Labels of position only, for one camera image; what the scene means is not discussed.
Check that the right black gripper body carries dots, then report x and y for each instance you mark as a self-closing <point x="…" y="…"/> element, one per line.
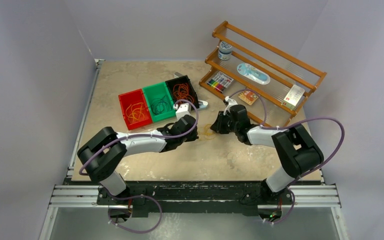
<point x="226" y="125"/>

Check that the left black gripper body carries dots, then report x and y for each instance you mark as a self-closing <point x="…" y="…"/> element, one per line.
<point x="192" y="137"/>

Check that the black plastic bin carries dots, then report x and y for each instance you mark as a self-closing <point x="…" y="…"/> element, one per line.
<point x="182" y="89"/>

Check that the green plastic bin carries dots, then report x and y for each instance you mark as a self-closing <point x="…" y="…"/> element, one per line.
<point x="159" y="101"/>

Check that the red plastic bin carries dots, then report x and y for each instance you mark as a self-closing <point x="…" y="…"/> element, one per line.
<point x="134" y="109"/>

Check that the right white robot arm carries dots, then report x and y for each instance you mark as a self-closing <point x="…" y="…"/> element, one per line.
<point x="297" y="151"/>

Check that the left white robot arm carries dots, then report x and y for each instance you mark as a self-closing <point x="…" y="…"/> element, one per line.
<point x="101" y="155"/>

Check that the orange card pack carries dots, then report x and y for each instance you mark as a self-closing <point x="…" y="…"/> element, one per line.
<point x="248" y="97"/>

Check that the coloured marker pack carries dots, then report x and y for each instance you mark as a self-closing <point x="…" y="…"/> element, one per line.
<point x="220" y="82"/>

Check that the wooden tiered shelf rack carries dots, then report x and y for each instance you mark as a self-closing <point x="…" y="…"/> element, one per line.
<point x="242" y="62"/>

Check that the grey white stapler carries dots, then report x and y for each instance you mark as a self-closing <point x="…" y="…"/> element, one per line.
<point x="178" y="75"/>

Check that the blue packaged tool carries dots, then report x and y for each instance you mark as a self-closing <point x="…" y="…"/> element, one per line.
<point x="252" y="73"/>

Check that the white red small box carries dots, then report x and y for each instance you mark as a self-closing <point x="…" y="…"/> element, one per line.
<point x="292" y="98"/>

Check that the white blue round jar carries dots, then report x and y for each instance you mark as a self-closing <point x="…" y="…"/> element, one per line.
<point x="224" y="51"/>

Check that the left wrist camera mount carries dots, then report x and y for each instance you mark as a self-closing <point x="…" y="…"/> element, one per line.
<point x="182" y="110"/>

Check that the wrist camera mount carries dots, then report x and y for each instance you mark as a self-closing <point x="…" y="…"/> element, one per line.
<point x="229" y="102"/>
<point x="182" y="110"/>

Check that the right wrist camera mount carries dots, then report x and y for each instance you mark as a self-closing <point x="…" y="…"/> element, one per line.
<point x="229" y="102"/>

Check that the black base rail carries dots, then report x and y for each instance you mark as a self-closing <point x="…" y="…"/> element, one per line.
<point x="197" y="197"/>

